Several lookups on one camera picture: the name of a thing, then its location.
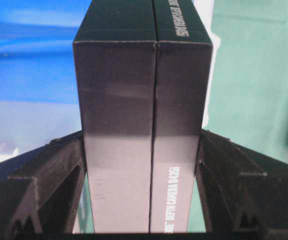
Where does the clear plastic storage case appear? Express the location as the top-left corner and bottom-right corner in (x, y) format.
(0, 0), (225, 236)

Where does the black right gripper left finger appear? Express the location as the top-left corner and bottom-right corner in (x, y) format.
(0, 131), (86, 240)

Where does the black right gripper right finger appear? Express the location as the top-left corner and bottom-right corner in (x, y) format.
(196, 130), (288, 240)

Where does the blue liner sheet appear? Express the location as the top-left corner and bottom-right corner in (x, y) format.
(0, 0), (90, 104)

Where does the black camera box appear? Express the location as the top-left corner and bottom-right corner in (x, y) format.
(73, 0), (213, 234)

